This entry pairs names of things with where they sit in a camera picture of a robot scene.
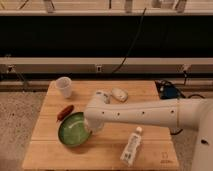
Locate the green ceramic bowl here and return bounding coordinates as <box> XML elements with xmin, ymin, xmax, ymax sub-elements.
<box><xmin>58</xmin><ymin>112</ymin><xmax>91</xmax><ymax>147</ymax></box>

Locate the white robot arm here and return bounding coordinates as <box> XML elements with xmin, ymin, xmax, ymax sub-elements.
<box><xmin>84</xmin><ymin>90</ymin><xmax>213</xmax><ymax>171</ymax></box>

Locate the white computer mouse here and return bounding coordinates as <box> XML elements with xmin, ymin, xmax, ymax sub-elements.
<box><xmin>111</xmin><ymin>88</ymin><xmax>128</xmax><ymax>102</ymax></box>

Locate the translucent plastic cup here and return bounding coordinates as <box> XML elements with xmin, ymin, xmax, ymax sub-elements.
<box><xmin>55</xmin><ymin>77</ymin><xmax>72</xmax><ymax>98</ymax></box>

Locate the brown sausage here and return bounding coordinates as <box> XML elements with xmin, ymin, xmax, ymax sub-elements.
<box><xmin>57</xmin><ymin>105</ymin><xmax>74</xmax><ymax>121</ymax></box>

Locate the blue black device on floor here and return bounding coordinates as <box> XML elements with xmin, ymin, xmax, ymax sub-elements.
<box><xmin>156</xmin><ymin>80</ymin><xmax>184</xmax><ymax>99</ymax></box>

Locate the white plastic bottle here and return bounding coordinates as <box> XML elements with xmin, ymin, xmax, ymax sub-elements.
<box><xmin>120</xmin><ymin>127</ymin><xmax>143</xmax><ymax>166</ymax></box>

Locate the white wall outlet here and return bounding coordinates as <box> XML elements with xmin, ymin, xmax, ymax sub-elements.
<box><xmin>97</xmin><ymin>66</ymin><xmax>102</xmax><ymax>73</ymax></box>

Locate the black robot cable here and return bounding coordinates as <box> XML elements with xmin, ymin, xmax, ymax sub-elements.
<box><xmin>170</xmin><ymin>93</ymin><xmax>206</xmax><ymax>136</ymax></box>

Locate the right wall outlet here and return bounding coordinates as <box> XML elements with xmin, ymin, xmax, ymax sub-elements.
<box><xmin>181</xmin><ymin>64</ymin><xmax>190</xmax><ymax>73</ymax></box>

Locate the black hanging cable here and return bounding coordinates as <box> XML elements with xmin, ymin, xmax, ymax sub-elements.
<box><xmin>111</xmin><ymin>7</ymin><xmax>148</xmax><ymax>74</ymax></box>

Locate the left wall outlet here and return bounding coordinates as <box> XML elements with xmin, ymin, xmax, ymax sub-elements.
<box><xmin>7</xmin><ymin>66</ymin><xmax>14</xmax><ymax>73</ymax></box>

